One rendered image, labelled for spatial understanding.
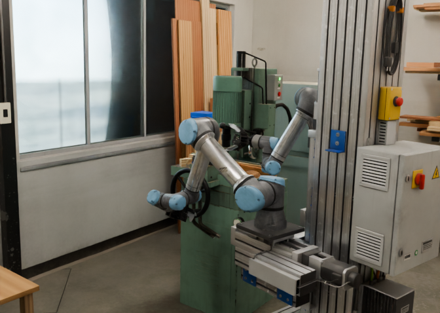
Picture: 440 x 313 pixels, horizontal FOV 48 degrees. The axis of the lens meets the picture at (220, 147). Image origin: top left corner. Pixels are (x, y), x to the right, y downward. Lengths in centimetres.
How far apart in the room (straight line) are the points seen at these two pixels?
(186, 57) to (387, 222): 288
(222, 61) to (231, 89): 199
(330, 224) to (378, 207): 30
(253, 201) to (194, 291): 131
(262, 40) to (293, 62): 46
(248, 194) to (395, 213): 58
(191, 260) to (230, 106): 100
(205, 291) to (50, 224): 129
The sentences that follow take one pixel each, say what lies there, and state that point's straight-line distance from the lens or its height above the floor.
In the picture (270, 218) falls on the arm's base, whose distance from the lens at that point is 220.
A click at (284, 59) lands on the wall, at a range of 534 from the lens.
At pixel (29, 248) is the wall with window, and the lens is 375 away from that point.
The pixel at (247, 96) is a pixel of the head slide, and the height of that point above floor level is 135.
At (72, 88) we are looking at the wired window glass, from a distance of 384.
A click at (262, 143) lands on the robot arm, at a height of 113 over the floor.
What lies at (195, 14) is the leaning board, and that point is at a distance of 466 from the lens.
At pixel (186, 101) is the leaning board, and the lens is 442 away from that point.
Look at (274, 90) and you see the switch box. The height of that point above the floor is 138.
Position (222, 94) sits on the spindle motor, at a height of 136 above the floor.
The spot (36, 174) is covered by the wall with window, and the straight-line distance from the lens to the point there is 364.
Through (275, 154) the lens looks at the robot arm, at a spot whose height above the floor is 110.
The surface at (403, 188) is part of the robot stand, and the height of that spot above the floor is 110.
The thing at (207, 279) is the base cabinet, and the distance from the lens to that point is 313.
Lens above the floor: 154
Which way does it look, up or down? 10 degrees down
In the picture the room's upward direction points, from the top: 1 degrees clockwise
